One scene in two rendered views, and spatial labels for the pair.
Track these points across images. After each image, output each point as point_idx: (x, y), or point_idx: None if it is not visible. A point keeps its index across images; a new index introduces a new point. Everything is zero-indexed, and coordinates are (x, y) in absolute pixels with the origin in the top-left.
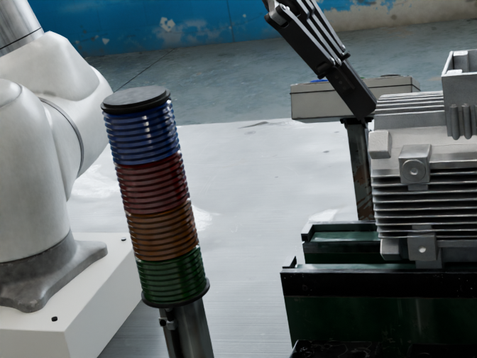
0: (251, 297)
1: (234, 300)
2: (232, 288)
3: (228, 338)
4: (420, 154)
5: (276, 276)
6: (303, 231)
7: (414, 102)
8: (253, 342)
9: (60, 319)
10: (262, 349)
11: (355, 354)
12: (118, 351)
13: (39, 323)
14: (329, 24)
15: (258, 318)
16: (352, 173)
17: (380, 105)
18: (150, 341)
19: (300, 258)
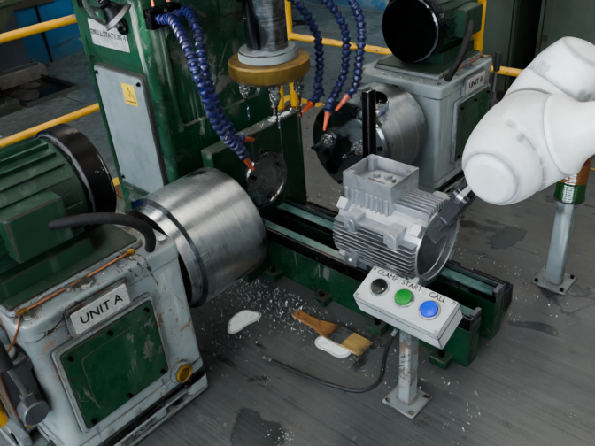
0: (511, 401)
1: (525, 403)
2: (524, 419)
3: (536, 366)
4: (437, 192)
5: (486, 416)
6: (479, 308)
7: (424, 195)
8: (520, 357)
9: None
10: (515, 348)
11: None
12: None
13: None
14: (444, 207)
15: (511, 376)
16: (418, 345)
17: (441, 200)
18: (594, 388)
19: (459, 430)
